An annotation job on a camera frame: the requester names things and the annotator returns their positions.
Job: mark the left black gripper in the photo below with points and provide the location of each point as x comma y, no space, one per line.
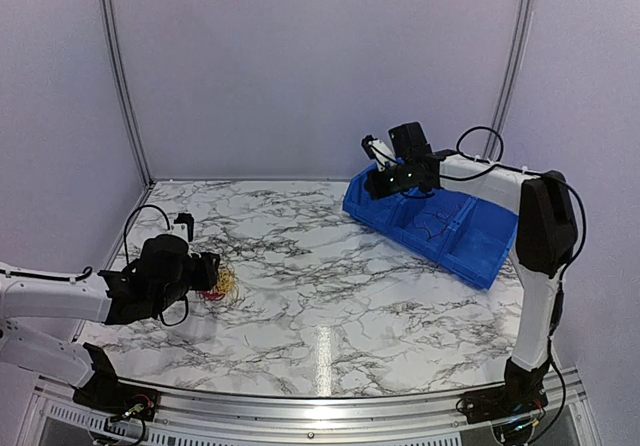
207,276

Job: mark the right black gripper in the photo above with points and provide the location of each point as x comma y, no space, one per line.
377,188

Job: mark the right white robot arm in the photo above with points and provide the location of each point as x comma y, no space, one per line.
551,226

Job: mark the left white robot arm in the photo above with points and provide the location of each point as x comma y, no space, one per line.
35,294

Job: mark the blue three-compartment bin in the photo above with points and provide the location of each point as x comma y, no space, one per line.
468,237

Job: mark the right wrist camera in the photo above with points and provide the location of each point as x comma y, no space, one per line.
379,152

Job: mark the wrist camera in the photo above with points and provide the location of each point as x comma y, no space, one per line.
183,226
379,152

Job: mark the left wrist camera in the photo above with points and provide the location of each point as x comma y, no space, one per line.
183,226

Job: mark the right aluminium frame post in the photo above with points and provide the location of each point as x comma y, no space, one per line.
515,58

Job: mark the aluminium frame post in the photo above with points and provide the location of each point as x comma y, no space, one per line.
515,58
123,94

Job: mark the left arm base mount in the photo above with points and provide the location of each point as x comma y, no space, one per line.
121,400

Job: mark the aluminium front rail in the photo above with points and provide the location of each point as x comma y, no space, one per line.
184,417

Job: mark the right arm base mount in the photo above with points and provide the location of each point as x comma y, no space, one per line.
500,402

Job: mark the left aluminium frame post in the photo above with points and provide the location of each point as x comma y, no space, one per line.
123,94

